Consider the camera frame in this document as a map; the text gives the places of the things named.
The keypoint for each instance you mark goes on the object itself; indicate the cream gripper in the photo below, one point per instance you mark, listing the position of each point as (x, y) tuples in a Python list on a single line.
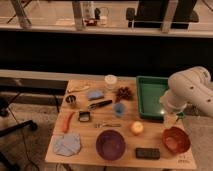
[(170, 119)]

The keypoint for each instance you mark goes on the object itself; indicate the silver fork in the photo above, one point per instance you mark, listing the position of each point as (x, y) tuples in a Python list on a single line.
[(106, 125)]

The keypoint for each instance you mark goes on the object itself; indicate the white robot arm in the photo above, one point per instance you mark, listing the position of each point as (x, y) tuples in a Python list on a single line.
[(193, 86)]

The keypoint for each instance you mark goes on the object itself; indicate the blue plastic cup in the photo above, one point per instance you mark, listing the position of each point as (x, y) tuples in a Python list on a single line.
[(119, 109)]

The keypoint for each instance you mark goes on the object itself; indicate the small metal cup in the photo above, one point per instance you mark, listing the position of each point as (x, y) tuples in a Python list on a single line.
[(71, 100)]

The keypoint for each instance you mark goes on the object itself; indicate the red-brown bowl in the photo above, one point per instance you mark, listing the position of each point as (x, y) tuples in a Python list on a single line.
[(176, 140)]

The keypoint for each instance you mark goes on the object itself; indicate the apple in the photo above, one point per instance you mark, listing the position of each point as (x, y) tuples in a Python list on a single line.
[(136, 128)]

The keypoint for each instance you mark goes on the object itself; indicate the green plastic tray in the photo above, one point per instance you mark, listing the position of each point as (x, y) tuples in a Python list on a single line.
[(149, 91)]

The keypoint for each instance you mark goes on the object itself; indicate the black rectangular remote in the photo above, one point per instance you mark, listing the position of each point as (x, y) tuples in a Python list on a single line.
[(147, 153)]

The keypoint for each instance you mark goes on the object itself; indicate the pine cone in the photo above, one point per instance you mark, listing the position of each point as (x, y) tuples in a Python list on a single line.
[(124, 93)]

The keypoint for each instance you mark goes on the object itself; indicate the purple bowl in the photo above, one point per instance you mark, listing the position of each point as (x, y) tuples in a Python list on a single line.
[(110, 145)]

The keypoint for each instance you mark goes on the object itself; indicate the white round container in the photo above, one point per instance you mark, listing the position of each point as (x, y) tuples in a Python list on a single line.
[(110, 81)]

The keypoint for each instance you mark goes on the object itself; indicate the blue sponge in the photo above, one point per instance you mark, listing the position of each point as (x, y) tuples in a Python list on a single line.
[(95, 94)]

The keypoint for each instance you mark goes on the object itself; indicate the black square tin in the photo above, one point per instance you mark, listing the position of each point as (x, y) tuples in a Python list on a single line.
[(84, 116)]

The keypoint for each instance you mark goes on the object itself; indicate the banana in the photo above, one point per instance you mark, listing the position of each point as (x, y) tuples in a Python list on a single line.
[(78, 89)]

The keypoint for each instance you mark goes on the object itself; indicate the orange carrot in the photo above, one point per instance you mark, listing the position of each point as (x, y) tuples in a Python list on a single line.
[(66, 122)]

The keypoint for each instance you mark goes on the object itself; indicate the blue folded cloth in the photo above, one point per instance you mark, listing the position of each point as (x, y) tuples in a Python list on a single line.
[(67, 144)]

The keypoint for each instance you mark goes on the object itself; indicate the black handled tool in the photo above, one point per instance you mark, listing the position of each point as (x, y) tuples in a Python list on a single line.
[(99, 104)]

